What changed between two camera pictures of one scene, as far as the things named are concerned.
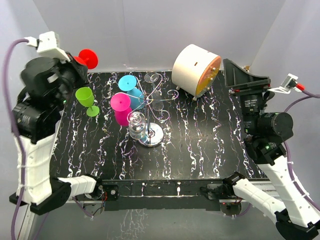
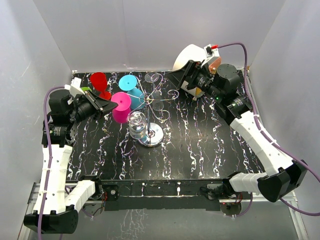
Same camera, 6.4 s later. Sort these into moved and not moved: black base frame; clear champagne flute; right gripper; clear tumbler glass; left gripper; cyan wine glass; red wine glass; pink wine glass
Moved: red wine glass; left gripper; right gripper
Not moved: cyan wine glass; clear champagne flute; clear tumbler glass; pink wine glass; black base frame
